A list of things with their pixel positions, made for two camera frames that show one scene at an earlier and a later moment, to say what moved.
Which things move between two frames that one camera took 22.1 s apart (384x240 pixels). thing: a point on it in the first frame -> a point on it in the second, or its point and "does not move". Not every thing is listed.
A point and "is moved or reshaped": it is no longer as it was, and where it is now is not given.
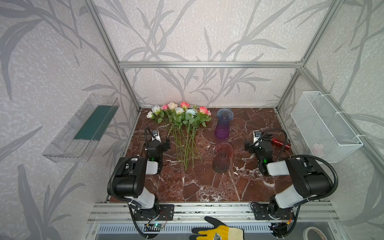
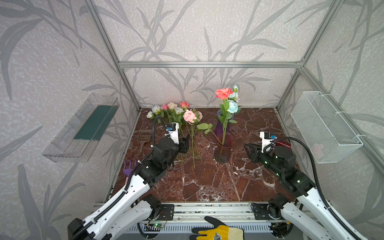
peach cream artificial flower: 172,106 -> 199,116
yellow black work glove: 220,231 does not move
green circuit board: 158,225 does not move
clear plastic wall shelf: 75,141 does not move
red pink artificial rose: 204,116 -> 223,94
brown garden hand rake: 142,139 does not move
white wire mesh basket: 327,136 does not move
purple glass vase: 222,128 does not move
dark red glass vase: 224,150 is moved or reshaped
